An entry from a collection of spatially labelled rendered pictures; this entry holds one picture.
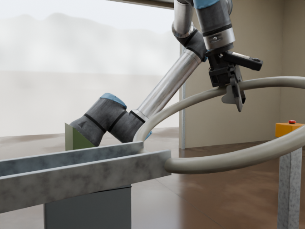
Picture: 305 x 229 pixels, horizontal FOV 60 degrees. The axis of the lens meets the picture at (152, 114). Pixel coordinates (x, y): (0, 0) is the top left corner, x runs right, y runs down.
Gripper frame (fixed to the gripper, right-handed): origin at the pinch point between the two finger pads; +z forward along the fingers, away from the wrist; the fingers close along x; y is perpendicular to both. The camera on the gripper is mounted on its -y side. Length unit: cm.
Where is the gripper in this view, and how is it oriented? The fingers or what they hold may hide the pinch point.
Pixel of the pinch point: (243, 104)
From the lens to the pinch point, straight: 91.9
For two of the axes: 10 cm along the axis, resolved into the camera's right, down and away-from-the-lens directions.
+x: -4.3, 4.0, -8.1
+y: -8.4, 1.5, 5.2
